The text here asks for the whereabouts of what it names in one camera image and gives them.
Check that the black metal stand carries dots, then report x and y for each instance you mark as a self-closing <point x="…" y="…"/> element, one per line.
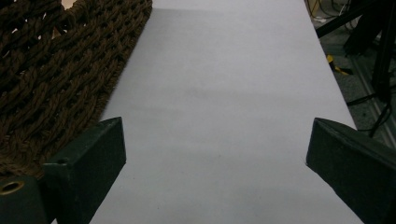
<point x="373" y="37"/>

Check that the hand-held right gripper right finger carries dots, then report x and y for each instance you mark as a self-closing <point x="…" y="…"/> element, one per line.
<point x="355" y="161"/>

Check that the brown knitted cloth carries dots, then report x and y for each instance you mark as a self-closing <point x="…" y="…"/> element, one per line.
<point x="56" y="77"/>

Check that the yellow and black tool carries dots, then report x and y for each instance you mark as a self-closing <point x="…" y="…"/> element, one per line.
<point x="336" y="66"/>

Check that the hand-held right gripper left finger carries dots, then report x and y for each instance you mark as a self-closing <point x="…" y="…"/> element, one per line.
<point x="87" y="161"/>

